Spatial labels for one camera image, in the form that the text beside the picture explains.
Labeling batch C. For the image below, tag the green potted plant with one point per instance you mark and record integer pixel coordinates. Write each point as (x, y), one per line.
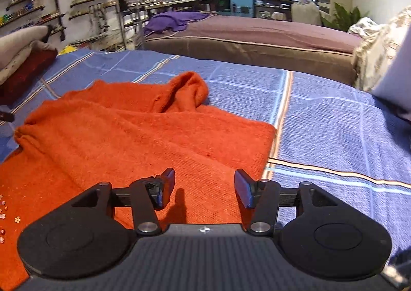
(343, 19)

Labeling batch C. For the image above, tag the floral pillow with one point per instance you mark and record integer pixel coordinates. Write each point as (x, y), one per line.
(378, 48)

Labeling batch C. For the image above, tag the cream dotted folded garment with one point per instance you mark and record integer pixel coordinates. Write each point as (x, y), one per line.
(21, 57)

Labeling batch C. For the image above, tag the beige folded garment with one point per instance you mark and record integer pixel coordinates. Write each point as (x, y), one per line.
(12, 43)

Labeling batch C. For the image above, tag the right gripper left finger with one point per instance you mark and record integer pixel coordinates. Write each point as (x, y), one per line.
(146, 196)

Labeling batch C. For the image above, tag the brown mauve bed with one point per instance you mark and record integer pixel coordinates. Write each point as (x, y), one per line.
(300, 47)

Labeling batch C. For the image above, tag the purple cloth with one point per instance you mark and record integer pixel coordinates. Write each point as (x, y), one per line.
(175, 21)

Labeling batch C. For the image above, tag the dark red folded garment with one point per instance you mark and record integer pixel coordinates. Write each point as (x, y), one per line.
(31, 69)

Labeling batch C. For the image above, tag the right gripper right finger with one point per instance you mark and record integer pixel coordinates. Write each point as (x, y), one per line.
(260, 201)

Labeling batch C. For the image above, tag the orange knit sweater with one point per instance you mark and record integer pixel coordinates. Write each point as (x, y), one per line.
(121, 132)

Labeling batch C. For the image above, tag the blue plaid bed sheet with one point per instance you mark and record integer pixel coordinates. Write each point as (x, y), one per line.
(331, 134)

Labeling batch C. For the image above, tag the white lilac pillow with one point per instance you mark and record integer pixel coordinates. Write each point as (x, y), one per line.
(395, 85)

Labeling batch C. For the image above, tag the metal rack stand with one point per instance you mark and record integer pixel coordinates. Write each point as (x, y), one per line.
(124, 8)

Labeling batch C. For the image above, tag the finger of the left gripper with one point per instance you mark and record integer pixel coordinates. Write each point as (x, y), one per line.
(6, 117)

